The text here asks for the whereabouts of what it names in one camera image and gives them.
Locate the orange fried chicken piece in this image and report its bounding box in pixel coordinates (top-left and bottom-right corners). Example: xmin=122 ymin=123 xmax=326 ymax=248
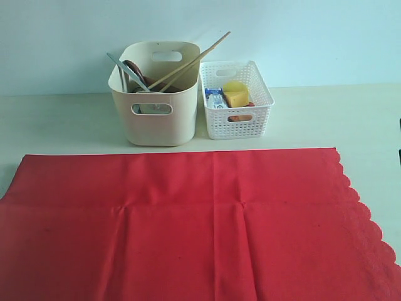
xmin=228 ymin=115 xmax=253 ymax=122

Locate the blue white milk carton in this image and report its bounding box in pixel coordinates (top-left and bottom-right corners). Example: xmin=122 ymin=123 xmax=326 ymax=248
xmin=204 ymin=88 xmax=228 ymax=109

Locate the orange cheese wedge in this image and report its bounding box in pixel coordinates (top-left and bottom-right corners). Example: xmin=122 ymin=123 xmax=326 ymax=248
xmin=224 ymin=91 xmax=249 ymax=108

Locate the pale green ceramic bowl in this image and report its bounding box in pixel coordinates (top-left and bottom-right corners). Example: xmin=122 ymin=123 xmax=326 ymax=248
xmin=132 ymin=103 xmax=172 ymax=115

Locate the yellow lemon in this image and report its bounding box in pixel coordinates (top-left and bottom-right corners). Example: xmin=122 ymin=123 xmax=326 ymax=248
xmin=222 ymin=80 xmax=249 ymax=93

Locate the wooden chopstick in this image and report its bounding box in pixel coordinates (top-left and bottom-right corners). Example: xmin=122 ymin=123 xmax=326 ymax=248
xmin=160 ymin=59 xmax=199 ymax=93
xmin=148 ymin=31 xmax=231 ymax=90

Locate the brown wooden plate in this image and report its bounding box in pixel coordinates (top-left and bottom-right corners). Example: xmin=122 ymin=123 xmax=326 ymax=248
xmin=143 ymin=76 xmax=182 ymax=93

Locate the dark wooden spoon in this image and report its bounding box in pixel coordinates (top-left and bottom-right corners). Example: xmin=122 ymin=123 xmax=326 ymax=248
xmin=123 ymin=60 xmax=143 ymax=79

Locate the silver table knife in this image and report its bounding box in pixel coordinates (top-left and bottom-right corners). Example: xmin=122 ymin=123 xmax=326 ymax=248
xmin=107 ymin=53 xmax=150 ymax=92

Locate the stainless steel cup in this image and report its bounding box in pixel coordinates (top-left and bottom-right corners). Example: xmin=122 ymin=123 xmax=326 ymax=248
xmin=133 ymin=87 xmax=152 ymax=93

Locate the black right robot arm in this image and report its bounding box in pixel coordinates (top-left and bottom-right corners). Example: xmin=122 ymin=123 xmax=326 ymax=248
xmin=398 ymin=118 xmax=401 ymax=165

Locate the cream plastic bin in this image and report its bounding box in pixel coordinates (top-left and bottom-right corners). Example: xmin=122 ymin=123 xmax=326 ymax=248
xmin=108 ymin=41 xmax=201 ymax=146

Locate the white perforated plastic basket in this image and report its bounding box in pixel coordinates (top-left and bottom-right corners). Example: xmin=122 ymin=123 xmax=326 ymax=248
xmin=199 ymin=61 xmax=274 ymax=140

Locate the red table cloth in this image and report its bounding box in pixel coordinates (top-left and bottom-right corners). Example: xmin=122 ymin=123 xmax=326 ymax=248
xmin=1 ymin=148 xmax=400 ymax=300

